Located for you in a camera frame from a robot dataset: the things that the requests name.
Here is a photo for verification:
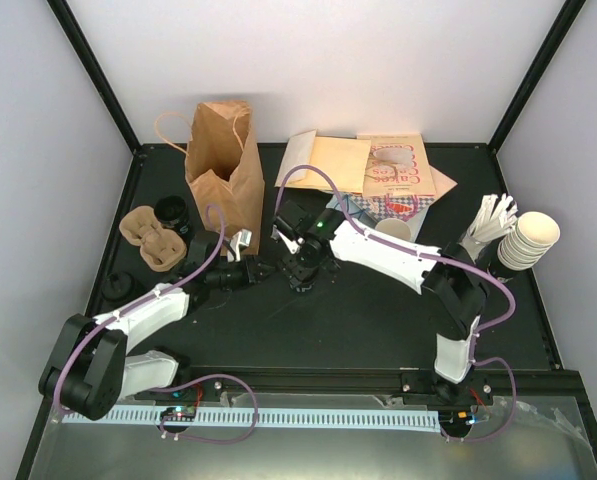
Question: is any black cup sleeve stack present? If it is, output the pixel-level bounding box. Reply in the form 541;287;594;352
154;195;193;237

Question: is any brown paper bag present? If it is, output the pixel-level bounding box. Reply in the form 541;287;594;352
154;100;266;258

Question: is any black sleeved paper cup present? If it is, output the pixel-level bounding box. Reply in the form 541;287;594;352
289;279;315;294

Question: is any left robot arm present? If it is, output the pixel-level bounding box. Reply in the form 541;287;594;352
38;230;275;420

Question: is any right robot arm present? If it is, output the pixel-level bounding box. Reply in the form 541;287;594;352
272;201;488;405

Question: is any brown cardboard cup carrier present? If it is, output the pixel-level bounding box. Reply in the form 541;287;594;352
119;205;187;272

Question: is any blue checkered paper bag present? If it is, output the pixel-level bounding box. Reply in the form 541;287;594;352
342;194;436;222

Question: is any white paper cup stack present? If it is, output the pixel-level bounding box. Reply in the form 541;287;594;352
375;218;412;241

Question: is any yellow padded envelope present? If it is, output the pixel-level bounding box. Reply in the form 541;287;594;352
275;130;371;193

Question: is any cakes printed paper bag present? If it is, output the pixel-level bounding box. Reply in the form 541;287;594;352
357;134;436;198

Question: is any tan flat paper bag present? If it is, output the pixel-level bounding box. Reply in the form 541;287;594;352
430;166;457;202

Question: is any jar of white stirrers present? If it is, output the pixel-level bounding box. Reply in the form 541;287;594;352
459;193;518;263

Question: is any white lid stack on sleeve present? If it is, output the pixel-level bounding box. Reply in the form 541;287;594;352
487;211;561;283

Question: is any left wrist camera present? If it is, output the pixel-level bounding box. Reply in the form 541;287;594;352
227;229;252;262

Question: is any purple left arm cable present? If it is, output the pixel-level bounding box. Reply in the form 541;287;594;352
53;201;259;444

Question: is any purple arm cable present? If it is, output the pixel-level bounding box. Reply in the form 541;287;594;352
53;201;259;444
274;165;519;444

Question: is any light blue cable duct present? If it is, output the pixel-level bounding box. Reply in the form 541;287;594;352
61;403;441;435

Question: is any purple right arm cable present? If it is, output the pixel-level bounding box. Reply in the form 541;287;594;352
274;165;519;444

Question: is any black frame post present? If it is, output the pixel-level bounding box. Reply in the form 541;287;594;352
47;0;141;154
488;0;586;154

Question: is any right black frame post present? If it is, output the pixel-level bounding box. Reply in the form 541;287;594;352
488;0;586;154

